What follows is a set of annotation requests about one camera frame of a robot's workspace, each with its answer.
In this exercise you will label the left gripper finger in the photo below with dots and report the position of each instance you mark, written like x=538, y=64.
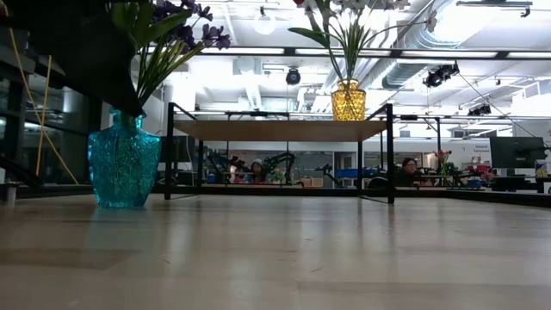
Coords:
x=109, y=86

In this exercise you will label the purple artificial flower bunch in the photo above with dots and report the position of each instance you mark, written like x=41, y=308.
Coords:
x=181, y=47

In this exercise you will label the teal glass vase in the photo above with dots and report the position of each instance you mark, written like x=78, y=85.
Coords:
x=124, y=168

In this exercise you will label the amber glass vase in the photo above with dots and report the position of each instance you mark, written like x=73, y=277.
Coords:
x=348, y=103

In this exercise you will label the white artificial flower bunch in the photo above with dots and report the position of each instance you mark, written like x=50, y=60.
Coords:
x=351, y=39

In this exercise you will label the black background robot arm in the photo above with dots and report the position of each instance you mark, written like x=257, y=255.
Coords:
x=280, y=160

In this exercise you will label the person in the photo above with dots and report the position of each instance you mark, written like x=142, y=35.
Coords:
x=257, y=171
x=408, y=171

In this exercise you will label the blue tray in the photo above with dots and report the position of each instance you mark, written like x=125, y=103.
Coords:
x=357, y=173

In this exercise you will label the background red flower bunch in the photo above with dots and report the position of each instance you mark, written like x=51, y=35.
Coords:
x=442, y=156

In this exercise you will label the black computer monitor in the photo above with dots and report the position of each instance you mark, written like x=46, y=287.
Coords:
x=516, y=153

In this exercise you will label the wooden shelf with black frame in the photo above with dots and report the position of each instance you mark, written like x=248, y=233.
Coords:
x=280, y=130

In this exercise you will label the black round ceiling camera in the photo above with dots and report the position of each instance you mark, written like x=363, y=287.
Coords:
x=293, y=77

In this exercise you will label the black hanging camera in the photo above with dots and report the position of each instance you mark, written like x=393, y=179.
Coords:
x=440, y=75

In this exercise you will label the black metal rig frame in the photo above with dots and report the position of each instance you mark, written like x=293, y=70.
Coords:
x=473, y=196

